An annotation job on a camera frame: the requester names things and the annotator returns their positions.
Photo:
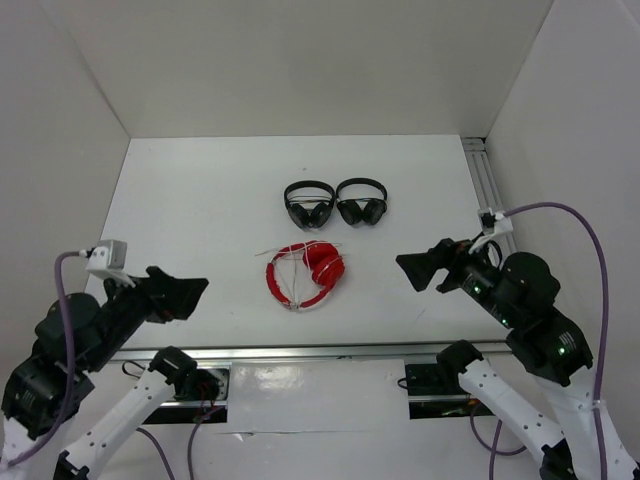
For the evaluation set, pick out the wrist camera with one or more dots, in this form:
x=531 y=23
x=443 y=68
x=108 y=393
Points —
x=106 y=261
x=495 y=222

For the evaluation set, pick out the left black headphones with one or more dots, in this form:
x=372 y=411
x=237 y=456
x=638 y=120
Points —
x=319 y=214

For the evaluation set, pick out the black headphones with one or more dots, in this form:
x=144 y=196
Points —
x=319 y=214
x=366 y=209

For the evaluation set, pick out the front aluminium rail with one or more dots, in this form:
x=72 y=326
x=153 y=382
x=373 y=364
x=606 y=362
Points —
x=300 y=353

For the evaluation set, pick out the right black headphones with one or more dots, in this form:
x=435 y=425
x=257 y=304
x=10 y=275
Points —
x=366 y=209

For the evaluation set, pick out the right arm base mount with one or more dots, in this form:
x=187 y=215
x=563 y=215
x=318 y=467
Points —
x=431 y=395

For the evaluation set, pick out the red over-ear headphones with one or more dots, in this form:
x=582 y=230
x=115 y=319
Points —
x=324 y=262

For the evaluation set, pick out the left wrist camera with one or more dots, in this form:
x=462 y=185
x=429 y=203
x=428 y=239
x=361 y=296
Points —
x=106 y=261

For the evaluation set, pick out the right side aluminium rail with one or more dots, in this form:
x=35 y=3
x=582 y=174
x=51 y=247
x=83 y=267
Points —
x=487 y=194

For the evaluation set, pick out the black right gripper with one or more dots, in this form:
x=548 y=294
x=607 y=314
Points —
x=450 y=255

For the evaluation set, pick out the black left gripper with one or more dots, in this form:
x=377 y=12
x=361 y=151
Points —
x=166 y=296

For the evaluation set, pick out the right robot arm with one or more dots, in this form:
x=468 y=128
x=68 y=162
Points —
x=581 y=442

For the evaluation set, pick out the aluminium rail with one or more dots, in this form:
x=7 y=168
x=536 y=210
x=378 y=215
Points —
x=300 y=353
x=487 y=194

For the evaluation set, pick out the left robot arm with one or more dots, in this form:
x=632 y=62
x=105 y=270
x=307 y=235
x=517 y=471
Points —
x=79 y=336

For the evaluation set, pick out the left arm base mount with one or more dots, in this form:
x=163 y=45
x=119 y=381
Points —
x=200 y=390

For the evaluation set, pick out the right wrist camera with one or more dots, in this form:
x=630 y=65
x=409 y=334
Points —
x=495 y=222

